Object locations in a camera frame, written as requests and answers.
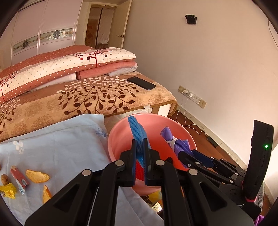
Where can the pink plastic bucket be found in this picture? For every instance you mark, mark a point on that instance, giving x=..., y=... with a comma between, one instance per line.
x=152, y=128

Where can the black wall device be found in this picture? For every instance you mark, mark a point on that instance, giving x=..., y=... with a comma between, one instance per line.
x=191, y=19

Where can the blue ribbed cloth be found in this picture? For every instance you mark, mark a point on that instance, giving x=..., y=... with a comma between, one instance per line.
x=136, y=130

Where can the red patterned wrapper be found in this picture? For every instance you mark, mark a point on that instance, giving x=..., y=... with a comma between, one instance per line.
x=18, y=176

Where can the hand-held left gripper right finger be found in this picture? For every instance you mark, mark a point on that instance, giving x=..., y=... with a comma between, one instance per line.
x=146, y=173

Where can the cream room door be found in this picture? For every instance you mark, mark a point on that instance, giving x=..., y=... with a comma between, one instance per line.
x=124, y=19

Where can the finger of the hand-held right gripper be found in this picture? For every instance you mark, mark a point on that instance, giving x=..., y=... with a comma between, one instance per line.
x=203, y=159
x=186, y=159

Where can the pink folded blanket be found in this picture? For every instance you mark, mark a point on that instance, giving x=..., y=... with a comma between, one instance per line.
x=104, y=69

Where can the red foam net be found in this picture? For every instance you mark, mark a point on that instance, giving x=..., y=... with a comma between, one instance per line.
x=140, y=171

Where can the white folded blanket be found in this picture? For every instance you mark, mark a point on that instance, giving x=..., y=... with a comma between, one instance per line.
x=123, y=70

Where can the orange peel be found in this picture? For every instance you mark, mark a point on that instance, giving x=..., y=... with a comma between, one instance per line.
x=46, y=194
x=37, y=176

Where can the white sliding wardrobe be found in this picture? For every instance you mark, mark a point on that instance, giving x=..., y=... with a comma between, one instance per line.
x=54, y=17

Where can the black smartphone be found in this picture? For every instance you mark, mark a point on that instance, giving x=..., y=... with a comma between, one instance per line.
x=141, y=83

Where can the purple cloth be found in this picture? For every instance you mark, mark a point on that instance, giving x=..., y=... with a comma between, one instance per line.
x=183, y=145

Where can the dotted tree print quilt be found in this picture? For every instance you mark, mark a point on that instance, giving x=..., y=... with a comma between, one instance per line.
x=54, y=65

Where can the white wall socket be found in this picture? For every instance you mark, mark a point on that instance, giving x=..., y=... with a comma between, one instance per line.
x=197, y=100

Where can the beige wall socket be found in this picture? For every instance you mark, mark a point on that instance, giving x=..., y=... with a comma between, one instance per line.
x=181, y=88
x=203, y=103

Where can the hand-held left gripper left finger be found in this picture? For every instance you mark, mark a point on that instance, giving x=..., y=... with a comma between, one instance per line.
x=133, y=173

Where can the white bed frame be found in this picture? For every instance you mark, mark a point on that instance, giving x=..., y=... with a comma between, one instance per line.
x=162, y=109

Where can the walnut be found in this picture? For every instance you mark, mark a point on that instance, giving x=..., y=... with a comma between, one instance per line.
x=5, y=179

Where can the light blue cloth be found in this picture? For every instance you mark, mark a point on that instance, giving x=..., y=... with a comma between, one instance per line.
x=65, y=141

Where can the yellow snack wrapper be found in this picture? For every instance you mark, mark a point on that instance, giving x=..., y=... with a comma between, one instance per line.
x=9, y=190

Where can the black power bank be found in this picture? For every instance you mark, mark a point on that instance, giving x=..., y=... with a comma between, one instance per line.
x=211, y=141

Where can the brown leaf print blanket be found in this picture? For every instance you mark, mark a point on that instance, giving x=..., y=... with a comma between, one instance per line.
x=86, y=97

